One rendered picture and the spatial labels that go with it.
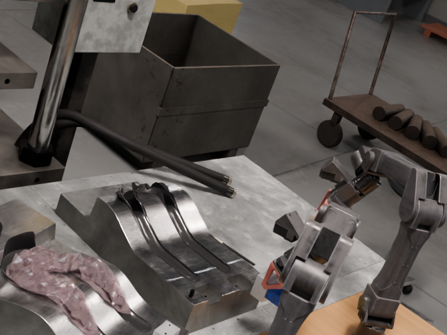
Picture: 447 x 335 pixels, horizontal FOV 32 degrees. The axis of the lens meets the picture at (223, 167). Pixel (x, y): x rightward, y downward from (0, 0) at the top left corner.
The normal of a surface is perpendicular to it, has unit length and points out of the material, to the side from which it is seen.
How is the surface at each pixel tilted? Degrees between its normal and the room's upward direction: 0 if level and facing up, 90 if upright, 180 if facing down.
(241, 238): 0
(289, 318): 69
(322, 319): 0
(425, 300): 0
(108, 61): 90
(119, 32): 90
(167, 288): 90
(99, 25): 90
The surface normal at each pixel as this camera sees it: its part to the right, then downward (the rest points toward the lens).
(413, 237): 0.20, 0.44
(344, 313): 0.33, -0.85
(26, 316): -0.43, 0.25
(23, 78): 0.67, 0.52
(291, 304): -0.21, -0.01
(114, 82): -0.65, 0.11
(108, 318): 0.65, -0.57
